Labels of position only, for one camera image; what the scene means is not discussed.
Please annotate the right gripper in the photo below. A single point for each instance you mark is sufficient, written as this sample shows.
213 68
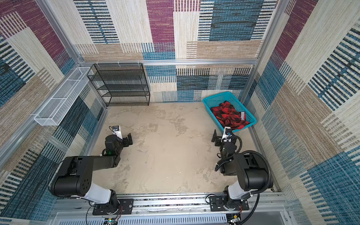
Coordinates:
218 139

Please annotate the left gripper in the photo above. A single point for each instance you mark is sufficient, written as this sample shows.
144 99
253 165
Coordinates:
125 140

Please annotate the red black plaid shirt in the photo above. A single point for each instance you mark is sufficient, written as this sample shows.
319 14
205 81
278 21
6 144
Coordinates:
228 116

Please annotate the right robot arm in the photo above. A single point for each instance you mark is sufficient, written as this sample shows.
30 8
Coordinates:
251 168

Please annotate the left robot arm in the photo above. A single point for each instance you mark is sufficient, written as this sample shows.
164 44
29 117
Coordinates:
74 177

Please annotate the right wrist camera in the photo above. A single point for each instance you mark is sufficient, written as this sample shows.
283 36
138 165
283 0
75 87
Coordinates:
227 135

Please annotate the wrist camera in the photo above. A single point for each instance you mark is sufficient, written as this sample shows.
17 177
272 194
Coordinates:
227 135
117 131

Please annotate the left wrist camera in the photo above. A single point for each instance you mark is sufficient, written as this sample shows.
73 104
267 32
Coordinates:
117 131

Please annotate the black wire shelf rack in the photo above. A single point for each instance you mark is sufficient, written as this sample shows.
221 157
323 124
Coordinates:
120 84

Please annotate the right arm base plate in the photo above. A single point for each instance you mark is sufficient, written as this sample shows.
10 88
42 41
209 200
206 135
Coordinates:
220 203

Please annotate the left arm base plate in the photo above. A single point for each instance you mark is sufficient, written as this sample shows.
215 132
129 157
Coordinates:
120 207

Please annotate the white wire mesh tray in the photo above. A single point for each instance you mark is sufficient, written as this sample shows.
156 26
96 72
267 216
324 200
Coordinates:
54 111

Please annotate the aluminium mounting rail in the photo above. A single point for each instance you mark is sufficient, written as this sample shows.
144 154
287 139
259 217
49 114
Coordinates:
177 209

